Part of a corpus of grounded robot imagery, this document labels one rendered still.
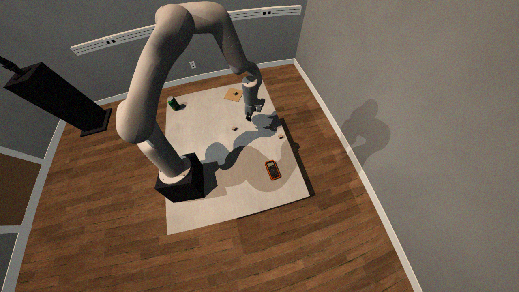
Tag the green drink can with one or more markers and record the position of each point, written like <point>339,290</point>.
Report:
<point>173,103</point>

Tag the tan flat mat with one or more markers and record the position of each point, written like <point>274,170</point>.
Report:
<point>231,96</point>

